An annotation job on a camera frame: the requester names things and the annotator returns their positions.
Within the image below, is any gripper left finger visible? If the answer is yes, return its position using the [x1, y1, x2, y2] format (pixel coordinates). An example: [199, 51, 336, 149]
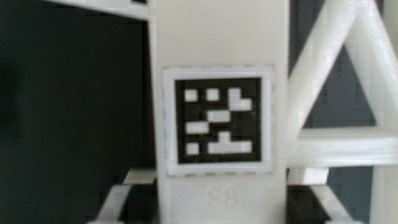
[87, 169, 157, 224]

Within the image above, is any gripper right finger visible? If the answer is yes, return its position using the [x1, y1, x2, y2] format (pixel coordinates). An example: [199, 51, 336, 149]
[286, 168, 363, 224]

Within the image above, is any white chair back piece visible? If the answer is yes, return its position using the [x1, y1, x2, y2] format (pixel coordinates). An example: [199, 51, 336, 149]
[48, 0, 398, 224]

